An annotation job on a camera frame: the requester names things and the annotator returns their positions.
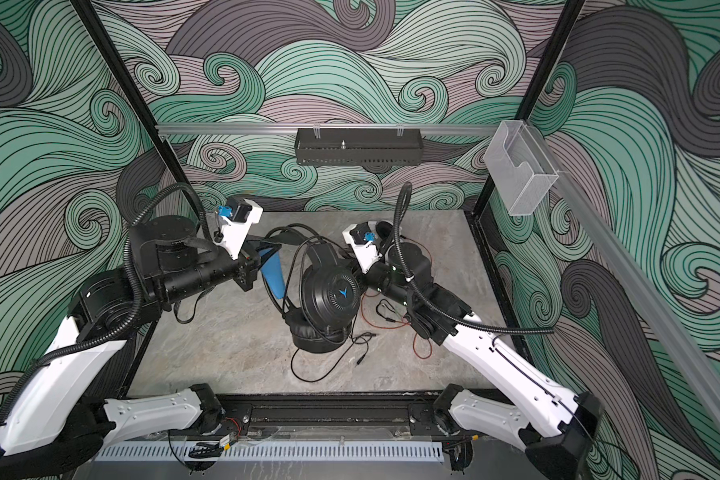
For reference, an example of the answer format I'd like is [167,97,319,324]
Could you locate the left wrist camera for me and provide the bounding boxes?
[213,196,263,260]

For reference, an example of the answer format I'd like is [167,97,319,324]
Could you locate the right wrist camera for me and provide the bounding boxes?
[342,221,381,274]

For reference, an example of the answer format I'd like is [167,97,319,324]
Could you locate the black frame post left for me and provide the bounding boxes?
[71,0,189,184]

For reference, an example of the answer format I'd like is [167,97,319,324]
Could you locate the right arm corrugated cable hose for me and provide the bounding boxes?
[393,181,554,336]

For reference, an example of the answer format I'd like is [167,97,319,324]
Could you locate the white slotted cable duct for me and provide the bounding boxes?
[95,440,445,463]

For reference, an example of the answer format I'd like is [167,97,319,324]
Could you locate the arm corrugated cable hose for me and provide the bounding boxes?
[393,181,554,336]
[0,182,214,415]

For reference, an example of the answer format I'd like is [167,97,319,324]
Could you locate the clear plastic wall bin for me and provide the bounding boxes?
[483,120,559,216]

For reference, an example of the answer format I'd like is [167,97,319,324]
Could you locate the black frame post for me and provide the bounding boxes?
[473,1,584,219]
[71,0,189,184]

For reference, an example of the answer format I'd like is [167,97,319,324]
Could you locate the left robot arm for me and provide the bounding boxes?
[0,210,261,479]

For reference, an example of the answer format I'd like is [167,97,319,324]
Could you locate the black blue headphones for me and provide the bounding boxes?
[261,224,361,354]

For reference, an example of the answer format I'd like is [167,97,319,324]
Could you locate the black perforated metal tray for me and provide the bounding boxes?
[294,128,424,170]

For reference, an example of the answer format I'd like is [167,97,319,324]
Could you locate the aluminium rail back wall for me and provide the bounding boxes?
[155,122,500,138]

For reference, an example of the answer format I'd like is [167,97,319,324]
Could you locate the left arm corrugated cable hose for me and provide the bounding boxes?
[0,182,214,415]

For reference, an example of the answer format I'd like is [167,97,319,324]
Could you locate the black headphone cable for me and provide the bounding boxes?
[275,224,378,384]

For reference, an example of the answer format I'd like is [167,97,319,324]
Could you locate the aluminium rail right wall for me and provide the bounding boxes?
[526,124,720,432]

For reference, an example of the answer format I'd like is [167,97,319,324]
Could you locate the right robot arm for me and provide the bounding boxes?
[348,240,602,479]

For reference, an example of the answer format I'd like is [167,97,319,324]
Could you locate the black frame post right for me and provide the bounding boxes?
[473,1,584,219]

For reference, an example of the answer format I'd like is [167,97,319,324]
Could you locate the white black headphones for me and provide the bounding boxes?
[375,220,394,242]

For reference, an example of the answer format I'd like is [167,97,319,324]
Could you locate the aluminium rail wall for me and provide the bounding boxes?
[155,122,500,138]
[526,124,720,432]

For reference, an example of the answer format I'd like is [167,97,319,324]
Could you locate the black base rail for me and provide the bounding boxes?
[217,391,441,436]

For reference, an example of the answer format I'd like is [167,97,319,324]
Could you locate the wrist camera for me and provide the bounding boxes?
[213,196,263,260]
[342,221,381,274]

